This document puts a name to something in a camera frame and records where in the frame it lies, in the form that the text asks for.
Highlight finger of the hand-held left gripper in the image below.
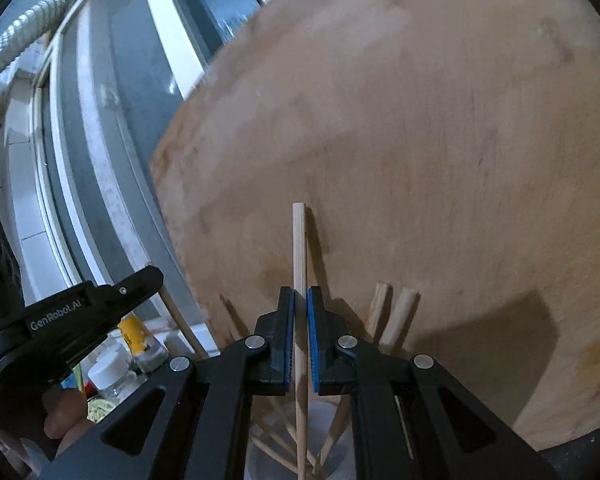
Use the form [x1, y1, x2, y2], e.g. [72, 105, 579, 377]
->
[87, 266, 165, 331]

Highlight frosted glass window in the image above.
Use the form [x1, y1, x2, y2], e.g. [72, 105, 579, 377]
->
[2, 0, 281, 356]

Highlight person's left hand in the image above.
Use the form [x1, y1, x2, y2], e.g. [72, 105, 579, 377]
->
[42, 387, 97, 458]

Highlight slender bamboo chopstick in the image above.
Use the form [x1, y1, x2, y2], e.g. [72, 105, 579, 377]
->
[292, 202, 312, 478]
[159, 285, 210, 360]

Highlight wooden cutting board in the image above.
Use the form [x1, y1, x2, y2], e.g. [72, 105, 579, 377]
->
[150, 0, 600, 453]

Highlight oyster sauce bottle yellow label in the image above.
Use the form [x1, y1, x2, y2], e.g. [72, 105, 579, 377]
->
[116, 312, 170, 375]

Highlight silver flexible duct hose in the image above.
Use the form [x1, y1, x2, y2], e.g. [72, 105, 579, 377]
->
[0, 0, 77, 78]

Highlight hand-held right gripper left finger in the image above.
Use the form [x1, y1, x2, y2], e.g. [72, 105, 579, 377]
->
[40, 285, 297, 480]

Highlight translucent plastic cup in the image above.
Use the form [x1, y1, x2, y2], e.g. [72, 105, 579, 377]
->
[242, 392, 356, 480]

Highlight glass salt jar white lid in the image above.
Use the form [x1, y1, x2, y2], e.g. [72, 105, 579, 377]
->
[86, 349, 133, 397]

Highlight bunch of bamboo chopsticks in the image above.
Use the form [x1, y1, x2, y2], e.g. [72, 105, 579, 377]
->
[250, 282, 421, 478]

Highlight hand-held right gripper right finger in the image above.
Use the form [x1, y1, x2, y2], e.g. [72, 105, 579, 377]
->
[307, 286, 561, 480]

